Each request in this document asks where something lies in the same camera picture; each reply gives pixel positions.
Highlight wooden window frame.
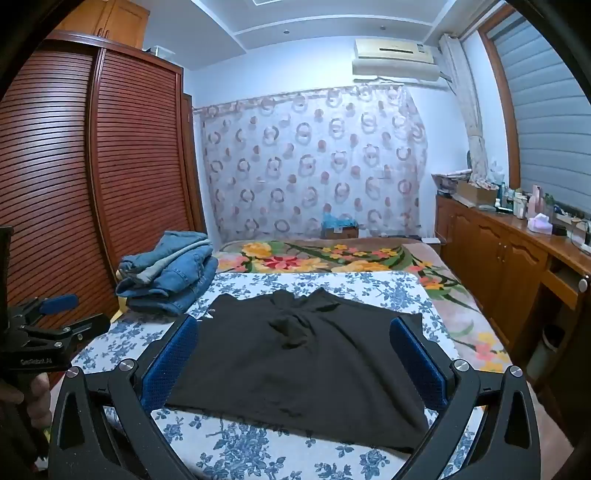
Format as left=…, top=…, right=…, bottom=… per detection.
left=478, top=21, right=522, bottom=195

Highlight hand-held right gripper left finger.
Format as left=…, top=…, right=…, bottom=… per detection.
left=48, top=315, right=200, bottom=480

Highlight wooden sideboard cabinet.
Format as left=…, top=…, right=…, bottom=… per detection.
left=434, top=194, right=591, bottom=416

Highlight brown slatted wardrobe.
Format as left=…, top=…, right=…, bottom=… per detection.
left=0, top=30, right=208, bottom=384

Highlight white blue floral sheet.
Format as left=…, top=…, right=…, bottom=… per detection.
left=69, top=271, right=490, bottom=480

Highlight beige air conditioner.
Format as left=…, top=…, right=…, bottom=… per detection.
left=352, top=38, right=451, bottom=86

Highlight grey window blind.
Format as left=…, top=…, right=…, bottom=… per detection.
left=487, top=18, right=591, bottom=217

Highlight white trash bin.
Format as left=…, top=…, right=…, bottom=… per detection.
left=526, top=325, right=566, bottom=379

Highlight person's left forearm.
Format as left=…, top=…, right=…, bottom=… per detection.
left=0, top=402, right=37, bottom=469

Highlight circle patterned curtain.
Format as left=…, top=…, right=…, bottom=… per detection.
left=193, top=83, right=430, bottom=243

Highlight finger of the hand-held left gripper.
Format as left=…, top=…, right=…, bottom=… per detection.
left=22, top=313, right=112, bottom=354
left=8, top=294, right=79, bottom=329

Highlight folded light blue jeans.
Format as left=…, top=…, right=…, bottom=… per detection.
left=119, top=230, right=213, bottom=284

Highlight tied floral side curtain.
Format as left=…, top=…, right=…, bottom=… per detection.
left=438, top=33, right=490, bottom=185

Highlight person's left hand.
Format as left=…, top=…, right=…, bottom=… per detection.
left=0, top=373, right=51, bottom=444

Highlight wooden overhead cabinet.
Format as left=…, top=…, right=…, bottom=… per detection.
left=53, top=0, right=151, bottom=49

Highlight folded dark blue jeans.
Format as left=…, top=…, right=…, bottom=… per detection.
left=115, top=256, right=219, bottom=317

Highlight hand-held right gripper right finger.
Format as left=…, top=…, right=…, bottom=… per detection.
left=389, top=315, right=541, bottom=480

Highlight open cardboard box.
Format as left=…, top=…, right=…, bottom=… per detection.
left=455, top=179, right=497, bottom=206

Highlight cardboard box with blue cloth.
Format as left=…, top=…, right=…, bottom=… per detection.
left=321, top=213, right=360, bottom=240

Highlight patterned storage basket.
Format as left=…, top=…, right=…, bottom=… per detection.
left=431, top=168, right=474, bottom=192

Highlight black pants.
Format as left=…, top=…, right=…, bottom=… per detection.
left=165, top=287, right=432, bottom=455

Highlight colourful floral blanket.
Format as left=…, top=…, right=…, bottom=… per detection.
left=217, top=239, right=513, bottom=374

